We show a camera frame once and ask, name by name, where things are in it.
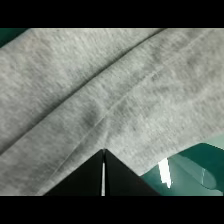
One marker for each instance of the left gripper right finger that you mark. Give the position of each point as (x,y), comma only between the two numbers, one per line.
(125,181)

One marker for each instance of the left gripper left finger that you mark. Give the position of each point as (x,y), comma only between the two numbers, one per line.
(83,181)

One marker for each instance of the grey T-shirt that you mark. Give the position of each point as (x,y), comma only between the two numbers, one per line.
(100,83)

